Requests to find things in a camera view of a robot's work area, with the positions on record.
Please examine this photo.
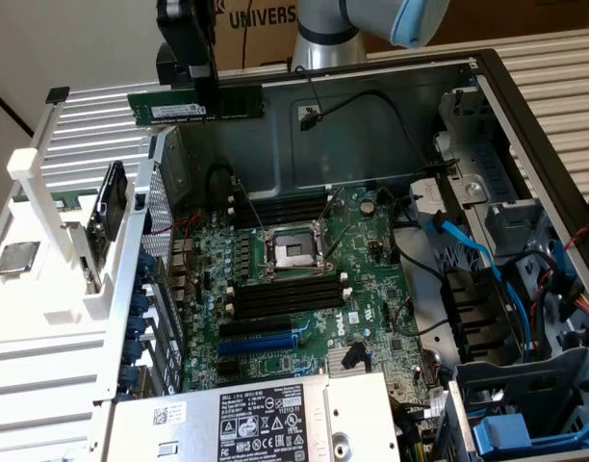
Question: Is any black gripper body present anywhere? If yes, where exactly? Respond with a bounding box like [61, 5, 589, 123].
[155, 0, 219, 90]

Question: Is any green RAM stick white label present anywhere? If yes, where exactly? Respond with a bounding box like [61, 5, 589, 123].
[126, 83, 267, 128]

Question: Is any black RAM slot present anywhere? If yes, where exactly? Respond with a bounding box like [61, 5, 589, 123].
[227, 298, 348, 321]
[226, 290, 350, 313]
[225, 271, 349, 295]
[225, 280, 349, 304]
[230, 192, 335, 209]
[230, 205, 332, 227]

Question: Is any cardboard box Universal print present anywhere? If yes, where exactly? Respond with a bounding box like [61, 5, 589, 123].
[212, 0, 301, 74]

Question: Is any thin metal locking lever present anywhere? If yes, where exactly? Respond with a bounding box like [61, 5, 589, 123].
[232, 178, 267, 233]
[320, 185, 346, 224]

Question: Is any black hard disk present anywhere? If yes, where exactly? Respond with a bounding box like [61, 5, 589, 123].
[88, 160, 129, 243]

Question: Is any open grey PC case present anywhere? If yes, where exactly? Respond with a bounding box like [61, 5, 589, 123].
[89, 47, 589, 462]

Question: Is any long black expansion slot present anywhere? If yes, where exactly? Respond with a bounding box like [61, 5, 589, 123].
[218, 318, 294, 339]

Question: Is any silver CPU chip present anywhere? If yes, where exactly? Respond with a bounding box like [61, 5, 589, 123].
[0, 240, 42, 276]

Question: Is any blue expansion slot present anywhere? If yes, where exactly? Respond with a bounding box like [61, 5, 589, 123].
[217, 333, 298, 358]

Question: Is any white parts rack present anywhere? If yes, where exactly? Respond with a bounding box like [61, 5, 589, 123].
[0, 86, 149, 341]

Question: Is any green Dell motherboard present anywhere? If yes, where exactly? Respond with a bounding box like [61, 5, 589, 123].
[170, 184, 450, 403]

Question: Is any grey metal disk bay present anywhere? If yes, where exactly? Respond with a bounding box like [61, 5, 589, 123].
[436, 86, 546, 256]

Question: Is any small silver chipset heatsink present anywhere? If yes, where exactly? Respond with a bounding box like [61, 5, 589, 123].
[326, 345, 373, 374]

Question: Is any plain brown cardboard box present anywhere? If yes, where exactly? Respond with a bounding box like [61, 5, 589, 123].
[360, 0, 589, 55]

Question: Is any silver power supply with labels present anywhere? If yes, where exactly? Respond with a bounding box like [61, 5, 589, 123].
[108, 371, 402, 462]

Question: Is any blue plastic latch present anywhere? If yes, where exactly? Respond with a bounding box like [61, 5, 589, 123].
[471, 412, 589, 458]

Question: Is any thin red black wire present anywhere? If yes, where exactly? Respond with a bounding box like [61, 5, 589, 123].
[170, 213, 205, 286]

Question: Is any black wire with plug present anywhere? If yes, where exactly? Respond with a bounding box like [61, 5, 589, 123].
[294, 65, 457, 170]

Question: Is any CPU socket metal frame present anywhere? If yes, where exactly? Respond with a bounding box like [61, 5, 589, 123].
[256, 219, 338, 281]

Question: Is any graphics card metal bracket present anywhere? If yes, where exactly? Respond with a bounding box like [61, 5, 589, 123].
[64, 219, 105, 295]

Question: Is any blue SATA wire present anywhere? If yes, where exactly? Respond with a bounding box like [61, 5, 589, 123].
[425, 210, 542, 358]

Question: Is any red twisted wire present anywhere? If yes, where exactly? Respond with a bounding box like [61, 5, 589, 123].
[560, 229, 589, 252]

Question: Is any coloured power wire bundle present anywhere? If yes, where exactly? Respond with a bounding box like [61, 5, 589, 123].
[562, 282, 589, 321]

